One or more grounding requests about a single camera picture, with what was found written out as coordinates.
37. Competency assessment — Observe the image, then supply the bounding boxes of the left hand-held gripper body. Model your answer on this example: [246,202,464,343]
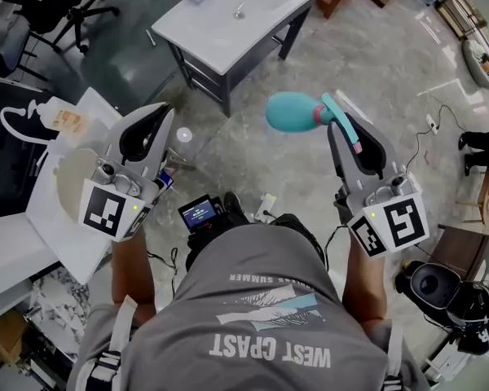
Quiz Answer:
[77,159,164,243]

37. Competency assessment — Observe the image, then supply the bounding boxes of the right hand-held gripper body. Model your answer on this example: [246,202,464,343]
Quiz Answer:
[333,169,431,258]

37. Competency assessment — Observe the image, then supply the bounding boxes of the teal spray bottle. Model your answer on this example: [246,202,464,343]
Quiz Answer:
[265,90,363,154]

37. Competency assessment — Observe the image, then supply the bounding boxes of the person's right forearm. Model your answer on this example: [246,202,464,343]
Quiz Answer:
[341,234,388,325]

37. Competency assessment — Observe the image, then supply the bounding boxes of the person's left forearm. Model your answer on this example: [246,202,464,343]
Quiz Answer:
[112,230,158,313]

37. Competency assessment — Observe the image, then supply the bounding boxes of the clear soap pump bottle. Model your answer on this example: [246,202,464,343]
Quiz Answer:
[26,95,89,134]

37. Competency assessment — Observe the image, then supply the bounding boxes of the black phone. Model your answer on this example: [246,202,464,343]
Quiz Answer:
[157,169,175,191]

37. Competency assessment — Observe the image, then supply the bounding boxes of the beige round bowl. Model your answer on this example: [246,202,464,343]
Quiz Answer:
[52,147,99,223]

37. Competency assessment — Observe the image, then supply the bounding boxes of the white rectangular sink basin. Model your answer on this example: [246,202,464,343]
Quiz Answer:
[26,86,126,287]

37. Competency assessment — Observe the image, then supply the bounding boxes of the black hard case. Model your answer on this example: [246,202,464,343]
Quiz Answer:
[394,258,489,356]

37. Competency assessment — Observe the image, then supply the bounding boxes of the person's dark shorts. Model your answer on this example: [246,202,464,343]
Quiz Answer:
[268,213,325,268]

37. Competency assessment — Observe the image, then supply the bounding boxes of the white floor power strip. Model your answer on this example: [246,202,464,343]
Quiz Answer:
[255,193,277,222]

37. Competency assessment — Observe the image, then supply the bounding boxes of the person's left black shoe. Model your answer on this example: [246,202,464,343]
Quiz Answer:
[222,191,249,226]

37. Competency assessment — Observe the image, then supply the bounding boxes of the white marble slab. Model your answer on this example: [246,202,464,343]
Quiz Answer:
[28,265,93,362]

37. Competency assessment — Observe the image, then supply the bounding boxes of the black cabinet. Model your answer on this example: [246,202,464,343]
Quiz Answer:
[0,73,62,222]

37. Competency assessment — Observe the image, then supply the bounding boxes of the white curved faucet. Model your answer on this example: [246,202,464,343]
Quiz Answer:
[0,106,52,146]

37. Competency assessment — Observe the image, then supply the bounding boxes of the grey oval pet bed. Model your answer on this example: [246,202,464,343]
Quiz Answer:
[460,38,489,91]

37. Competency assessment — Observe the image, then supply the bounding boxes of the blue seat chair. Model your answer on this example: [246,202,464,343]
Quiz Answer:
[0,12,50,83]

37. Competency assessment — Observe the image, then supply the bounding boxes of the person's grey printed t-shirt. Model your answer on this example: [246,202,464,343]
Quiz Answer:
[67,222,431,391]

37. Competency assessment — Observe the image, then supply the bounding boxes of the metal wire rack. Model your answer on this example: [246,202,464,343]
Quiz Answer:
[162,148,196,174]

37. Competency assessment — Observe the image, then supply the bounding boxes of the black recorder with small screen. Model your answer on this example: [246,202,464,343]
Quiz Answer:
[177,193,225,234]

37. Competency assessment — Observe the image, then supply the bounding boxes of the white shoulder strap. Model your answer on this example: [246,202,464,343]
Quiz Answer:
[381,323,404,391]
[88,295,139,391]

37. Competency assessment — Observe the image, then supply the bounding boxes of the white basin table dark frame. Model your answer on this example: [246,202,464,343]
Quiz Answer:
[151,0,319,117]

